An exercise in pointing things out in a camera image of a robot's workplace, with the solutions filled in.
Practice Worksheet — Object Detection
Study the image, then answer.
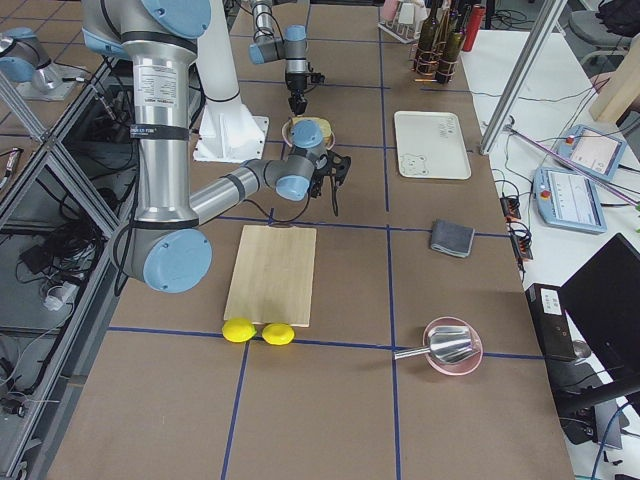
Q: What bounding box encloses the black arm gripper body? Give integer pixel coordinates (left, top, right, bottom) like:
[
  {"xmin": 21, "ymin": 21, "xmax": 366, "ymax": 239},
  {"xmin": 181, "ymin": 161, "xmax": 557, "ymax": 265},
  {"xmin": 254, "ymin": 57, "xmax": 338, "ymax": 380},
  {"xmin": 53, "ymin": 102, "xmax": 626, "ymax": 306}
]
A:
[{"xmin": 285, "ymin": 71, "xmax": 325, "ymax": 100}]

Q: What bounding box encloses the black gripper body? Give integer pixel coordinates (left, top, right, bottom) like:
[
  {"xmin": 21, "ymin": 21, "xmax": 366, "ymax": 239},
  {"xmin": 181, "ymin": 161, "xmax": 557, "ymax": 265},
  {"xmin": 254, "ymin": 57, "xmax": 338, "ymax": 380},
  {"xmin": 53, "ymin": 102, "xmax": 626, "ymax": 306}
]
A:
[{"xmin": 309, "ymin": 152, "xmax": 351, "ymax": 199}]

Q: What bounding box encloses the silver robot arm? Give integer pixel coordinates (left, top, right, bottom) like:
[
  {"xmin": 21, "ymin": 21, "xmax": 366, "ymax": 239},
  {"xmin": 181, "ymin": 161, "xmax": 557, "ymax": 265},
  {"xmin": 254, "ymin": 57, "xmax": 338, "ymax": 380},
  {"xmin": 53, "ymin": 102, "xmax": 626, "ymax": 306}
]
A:
[
  {"xmin": 248, "ymin": 1, "xmax": 325, "ymax": 116},
  {"xmin": 83, "ymin": 1, "xmax": 351, "ymax": 293}
]

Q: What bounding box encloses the cream bear serving tray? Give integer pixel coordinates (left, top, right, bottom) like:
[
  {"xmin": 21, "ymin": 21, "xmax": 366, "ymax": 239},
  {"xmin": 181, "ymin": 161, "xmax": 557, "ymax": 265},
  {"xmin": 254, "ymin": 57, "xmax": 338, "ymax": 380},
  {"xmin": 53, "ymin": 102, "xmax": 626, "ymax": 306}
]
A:
[{"xmin": 394, "ymin": 111, "xmax": 472, "ymax": 180}]

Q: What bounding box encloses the wooden cutting board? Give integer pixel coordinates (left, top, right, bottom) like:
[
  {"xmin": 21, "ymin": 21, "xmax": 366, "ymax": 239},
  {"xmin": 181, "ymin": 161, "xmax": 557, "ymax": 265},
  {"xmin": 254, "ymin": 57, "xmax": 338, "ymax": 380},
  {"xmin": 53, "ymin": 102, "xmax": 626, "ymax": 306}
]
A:
[{"xmin": 224, "ymin": 225, "xmax": 317, "ymax": 327}]

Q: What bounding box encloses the dark green wine bottle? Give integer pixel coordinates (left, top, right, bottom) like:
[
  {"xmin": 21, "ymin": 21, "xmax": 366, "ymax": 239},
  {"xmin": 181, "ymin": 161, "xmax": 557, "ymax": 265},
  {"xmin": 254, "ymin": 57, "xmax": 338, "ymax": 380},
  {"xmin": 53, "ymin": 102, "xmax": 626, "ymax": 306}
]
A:
[{"xmin": 414, "ymin": 0, "xmax": 441, "ymax": 74}]

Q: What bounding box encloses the folded grey cloth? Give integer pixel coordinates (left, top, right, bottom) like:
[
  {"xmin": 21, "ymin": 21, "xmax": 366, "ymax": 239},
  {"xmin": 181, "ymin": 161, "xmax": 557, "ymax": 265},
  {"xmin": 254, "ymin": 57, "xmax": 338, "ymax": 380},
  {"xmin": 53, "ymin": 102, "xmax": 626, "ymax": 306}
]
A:
[{"xmin": 430, "ymin": 219, "xmax": 476, "ymax": 258}]

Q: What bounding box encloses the yellow lemon right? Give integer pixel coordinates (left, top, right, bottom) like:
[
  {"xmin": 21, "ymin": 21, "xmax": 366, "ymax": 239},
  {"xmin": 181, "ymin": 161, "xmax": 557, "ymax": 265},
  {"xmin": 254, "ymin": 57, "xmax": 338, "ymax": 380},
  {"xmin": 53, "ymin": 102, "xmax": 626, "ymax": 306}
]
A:
[{"xmin": 262, "ymin": 323, "xmax": 295, "ymax": 346}]

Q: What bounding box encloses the yellow lemon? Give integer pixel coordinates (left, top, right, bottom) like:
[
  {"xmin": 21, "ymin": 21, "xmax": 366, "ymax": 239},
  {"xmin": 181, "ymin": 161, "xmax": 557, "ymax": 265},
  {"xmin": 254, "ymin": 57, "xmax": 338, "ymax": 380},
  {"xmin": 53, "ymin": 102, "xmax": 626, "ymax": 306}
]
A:
[
  {"xmin": 221, "ymin": 317, "xmax": 257, "ymax": 343},
  {"xmin": 262, "ymin": 323, "xmax": 295, "ymax": 346}
]

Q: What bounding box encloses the yellow lemon left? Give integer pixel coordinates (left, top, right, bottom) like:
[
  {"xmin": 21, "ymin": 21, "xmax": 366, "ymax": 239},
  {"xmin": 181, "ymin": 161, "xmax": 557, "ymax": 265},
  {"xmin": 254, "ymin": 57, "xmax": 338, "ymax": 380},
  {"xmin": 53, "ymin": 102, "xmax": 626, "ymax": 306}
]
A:
[{"xmin": 221, "ymin": 317, "xmax": 257, "ymax": 343}]

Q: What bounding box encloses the red bottle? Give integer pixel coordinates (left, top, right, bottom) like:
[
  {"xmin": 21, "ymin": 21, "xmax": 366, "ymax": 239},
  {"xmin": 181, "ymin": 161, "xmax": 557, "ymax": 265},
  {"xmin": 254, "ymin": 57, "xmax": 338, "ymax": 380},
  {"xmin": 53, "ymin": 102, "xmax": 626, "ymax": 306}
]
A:
[{"xmin": 462, "ymin": 4, "xmax": 486, "ymax": 52}]

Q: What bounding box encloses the metal scoop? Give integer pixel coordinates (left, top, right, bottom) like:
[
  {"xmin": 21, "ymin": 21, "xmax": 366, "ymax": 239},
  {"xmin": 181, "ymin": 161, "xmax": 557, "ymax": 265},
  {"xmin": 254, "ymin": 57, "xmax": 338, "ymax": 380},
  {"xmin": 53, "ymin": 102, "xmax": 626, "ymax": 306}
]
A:
[{"xmin": 394, "ymin": 325, "xmax": 479, "ymax": 365}]

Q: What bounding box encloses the blue teach pendant near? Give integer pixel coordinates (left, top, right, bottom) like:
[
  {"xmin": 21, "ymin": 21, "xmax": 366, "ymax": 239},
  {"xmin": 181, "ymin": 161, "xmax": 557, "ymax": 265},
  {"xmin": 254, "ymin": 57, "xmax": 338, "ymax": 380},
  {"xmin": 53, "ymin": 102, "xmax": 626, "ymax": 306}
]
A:
[{"xmin": 533, "ymin": 167, "xmax": 607, "ymax": 234}]

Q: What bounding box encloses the blue teach pendant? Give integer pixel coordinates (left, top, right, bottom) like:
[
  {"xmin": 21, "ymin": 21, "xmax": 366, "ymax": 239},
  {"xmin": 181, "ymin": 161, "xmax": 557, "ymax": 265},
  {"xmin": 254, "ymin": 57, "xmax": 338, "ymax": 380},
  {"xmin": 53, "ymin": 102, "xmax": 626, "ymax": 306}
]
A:
[
  {"xmin": 556, "ymin": 124, "xmax": 627, "ymax": 181},
  {"xmin": 533, "ymin": 167, "xmax": 607, "ymax": 234}
]

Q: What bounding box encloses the pink bowl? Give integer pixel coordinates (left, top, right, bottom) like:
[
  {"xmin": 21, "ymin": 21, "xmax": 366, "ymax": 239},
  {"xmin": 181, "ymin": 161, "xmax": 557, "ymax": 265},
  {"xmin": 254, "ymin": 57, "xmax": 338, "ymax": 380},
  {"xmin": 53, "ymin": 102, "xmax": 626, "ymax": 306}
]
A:
[{"xmin": 423, "ymin": 316, "xmax": 484, "ymax": 376}]

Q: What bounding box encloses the black computer box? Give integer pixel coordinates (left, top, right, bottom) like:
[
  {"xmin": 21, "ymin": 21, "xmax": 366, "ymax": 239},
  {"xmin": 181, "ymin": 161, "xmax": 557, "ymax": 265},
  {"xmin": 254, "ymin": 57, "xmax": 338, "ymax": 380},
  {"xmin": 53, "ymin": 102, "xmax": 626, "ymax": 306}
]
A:
[{"xmin": 525, "ymin": 283, "xmax": 576, "ymax": 362}]

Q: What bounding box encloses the blue teach pendant far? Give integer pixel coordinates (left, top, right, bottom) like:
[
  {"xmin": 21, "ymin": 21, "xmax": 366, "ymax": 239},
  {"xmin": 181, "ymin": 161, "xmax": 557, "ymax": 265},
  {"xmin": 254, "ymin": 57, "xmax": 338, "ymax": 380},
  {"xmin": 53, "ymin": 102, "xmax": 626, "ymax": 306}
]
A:
[{"xmin": 556, "ymin": 124, "xmax": 627, "ymax": 181}]

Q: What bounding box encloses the black monitor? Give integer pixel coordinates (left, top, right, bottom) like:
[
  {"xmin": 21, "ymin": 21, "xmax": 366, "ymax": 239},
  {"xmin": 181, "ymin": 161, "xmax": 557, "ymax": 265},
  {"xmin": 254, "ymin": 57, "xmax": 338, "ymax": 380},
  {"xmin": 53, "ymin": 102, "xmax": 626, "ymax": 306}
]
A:
[{"xmin": 554, "ymin": 233, "xmax": 639, "ymax": 416}]

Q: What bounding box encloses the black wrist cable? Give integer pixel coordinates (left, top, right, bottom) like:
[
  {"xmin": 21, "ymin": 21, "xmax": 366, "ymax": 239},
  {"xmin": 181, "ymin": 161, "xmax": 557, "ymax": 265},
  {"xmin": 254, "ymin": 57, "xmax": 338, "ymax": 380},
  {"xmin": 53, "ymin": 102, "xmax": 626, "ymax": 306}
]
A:
[{"xmin": 327, "ymin": 164, "xmax": 342, "ymax": 217}]

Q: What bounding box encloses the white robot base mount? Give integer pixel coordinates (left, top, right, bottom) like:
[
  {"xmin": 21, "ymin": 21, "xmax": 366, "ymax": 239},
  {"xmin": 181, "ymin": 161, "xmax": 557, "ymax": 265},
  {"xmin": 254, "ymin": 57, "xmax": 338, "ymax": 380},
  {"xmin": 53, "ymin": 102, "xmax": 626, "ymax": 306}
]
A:
[{"xmin": 194, "ymin": 1, "xmax": 269, "ymax": 163}]

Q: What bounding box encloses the copper wire bottle rack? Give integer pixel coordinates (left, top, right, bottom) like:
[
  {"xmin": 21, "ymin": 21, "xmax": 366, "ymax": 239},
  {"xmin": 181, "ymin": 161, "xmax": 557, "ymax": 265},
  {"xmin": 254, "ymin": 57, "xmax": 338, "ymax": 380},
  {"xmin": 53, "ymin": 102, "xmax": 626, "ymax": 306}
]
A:
[{"xmin": 412, "ymin": 42, "xmax": 458, "ymax": 84}]

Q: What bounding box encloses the aluminium frame post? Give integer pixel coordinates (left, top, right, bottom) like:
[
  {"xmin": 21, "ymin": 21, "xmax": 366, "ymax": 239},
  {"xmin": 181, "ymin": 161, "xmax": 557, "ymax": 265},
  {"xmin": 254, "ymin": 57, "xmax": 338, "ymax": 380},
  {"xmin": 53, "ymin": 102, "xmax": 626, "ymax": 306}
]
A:
[{"xmin": 479, "ymin": 0, "xmax": 568, "ymax": 155}]

